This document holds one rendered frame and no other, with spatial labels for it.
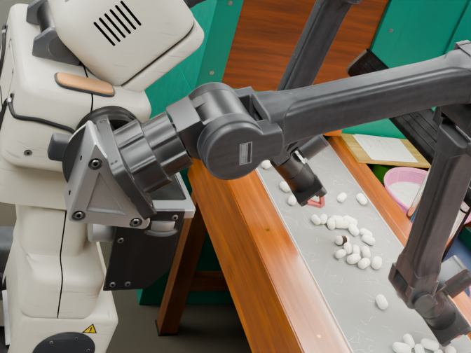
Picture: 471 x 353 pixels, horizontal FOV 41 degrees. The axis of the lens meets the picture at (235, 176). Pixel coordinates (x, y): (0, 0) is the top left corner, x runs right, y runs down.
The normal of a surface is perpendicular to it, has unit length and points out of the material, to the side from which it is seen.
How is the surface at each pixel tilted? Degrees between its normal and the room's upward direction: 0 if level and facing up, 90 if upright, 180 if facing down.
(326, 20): 88
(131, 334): 0
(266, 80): 90
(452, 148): 104
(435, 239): 93
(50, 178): 90
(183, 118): 37
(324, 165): 0
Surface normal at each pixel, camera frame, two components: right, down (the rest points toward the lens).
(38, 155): 0.33, 0.58
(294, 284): 0.25, -0.82
